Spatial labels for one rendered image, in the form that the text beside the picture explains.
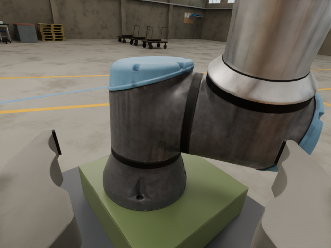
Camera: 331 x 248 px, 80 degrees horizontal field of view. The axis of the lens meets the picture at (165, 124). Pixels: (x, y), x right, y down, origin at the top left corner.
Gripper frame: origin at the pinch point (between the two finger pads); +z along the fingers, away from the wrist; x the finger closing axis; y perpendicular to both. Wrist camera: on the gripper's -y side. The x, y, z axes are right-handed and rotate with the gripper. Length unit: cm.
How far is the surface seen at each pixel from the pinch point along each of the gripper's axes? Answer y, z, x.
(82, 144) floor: 118, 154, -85
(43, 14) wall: 41, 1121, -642
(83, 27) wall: 106, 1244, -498
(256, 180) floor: 119, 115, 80
